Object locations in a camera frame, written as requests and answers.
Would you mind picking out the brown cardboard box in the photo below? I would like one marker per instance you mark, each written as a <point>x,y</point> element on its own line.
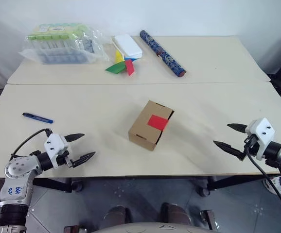
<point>143,128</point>

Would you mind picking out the red paper piece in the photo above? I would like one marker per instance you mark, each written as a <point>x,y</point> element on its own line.
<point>130,68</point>

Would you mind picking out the white shoe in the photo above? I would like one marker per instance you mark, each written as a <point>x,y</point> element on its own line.
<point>275,185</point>

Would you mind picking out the clear plastic bag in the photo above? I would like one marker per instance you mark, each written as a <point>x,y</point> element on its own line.
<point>57,51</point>

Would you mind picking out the green topped carton pack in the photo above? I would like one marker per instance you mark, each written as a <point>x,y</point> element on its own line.
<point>55,30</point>

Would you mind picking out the blue patterned tube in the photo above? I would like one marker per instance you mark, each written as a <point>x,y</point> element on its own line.
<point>162,53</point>

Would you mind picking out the red tape strip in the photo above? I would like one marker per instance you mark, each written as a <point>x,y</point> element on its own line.
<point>157,122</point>

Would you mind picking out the white rectangular case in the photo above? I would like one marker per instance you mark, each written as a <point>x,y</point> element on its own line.
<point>128,44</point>

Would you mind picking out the dark brown rounded shape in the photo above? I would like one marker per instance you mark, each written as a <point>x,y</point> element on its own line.
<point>116,214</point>
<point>175,213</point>

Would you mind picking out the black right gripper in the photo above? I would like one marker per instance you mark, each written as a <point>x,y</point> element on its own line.
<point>251,146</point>

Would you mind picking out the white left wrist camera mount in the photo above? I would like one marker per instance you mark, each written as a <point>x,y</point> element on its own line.
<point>54,145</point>

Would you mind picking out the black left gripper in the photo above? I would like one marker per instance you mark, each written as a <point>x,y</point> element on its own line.
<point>64,157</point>

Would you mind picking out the yellow paper piece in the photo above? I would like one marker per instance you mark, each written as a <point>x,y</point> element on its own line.
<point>118,57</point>

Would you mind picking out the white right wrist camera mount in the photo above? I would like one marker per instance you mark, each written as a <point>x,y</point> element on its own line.
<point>262,132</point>

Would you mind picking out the black table frame bar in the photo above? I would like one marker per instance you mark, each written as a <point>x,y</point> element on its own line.
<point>235,182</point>
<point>53,184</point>

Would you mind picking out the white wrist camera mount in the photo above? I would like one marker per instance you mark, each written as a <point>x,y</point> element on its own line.
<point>262,132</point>
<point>54,145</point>

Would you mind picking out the grey robot torso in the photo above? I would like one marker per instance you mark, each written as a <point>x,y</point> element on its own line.
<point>155,228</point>

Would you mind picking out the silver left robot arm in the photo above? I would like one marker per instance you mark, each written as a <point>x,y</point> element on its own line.
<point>16,170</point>

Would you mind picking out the black table caster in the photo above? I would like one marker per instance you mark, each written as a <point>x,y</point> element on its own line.
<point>77,185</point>
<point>203,190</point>

